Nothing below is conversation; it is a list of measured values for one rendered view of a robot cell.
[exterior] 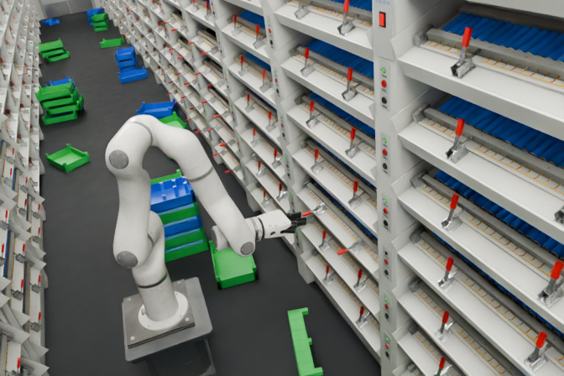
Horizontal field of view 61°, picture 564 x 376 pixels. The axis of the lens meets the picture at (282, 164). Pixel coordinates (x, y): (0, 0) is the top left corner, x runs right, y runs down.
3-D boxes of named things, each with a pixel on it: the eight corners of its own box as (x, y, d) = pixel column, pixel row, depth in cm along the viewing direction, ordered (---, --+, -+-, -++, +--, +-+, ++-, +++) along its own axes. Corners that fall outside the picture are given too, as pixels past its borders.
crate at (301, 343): (305, 410, 174) (326, 406, 174) (300, 375, 164) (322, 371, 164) (293, 344, 200) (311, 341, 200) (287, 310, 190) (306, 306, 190)
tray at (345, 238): (383, 288, 156) (373, 272, 151) (300, 201, 205) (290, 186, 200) (429, 249, 158) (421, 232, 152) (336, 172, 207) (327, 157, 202)
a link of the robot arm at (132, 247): (159, 244, 172) (144, 277, 158) (127, 239, 172) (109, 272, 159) (155, 122, 146) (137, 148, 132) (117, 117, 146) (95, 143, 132)
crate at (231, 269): (258, 279, 235) (256, 267, 231) (218, 289, 232) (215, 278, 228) (248, 242, 261) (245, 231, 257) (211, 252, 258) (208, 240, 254)
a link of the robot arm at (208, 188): (223, 174, 139) (263, 249, 153) (206, 159, 152) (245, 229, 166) (196, 190, 137) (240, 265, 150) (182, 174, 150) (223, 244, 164)
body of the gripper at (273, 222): (263, 227, 157) (293, 220, 162) (251, 211, 165) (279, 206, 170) (262, 246, 161) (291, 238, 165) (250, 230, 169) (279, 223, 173)
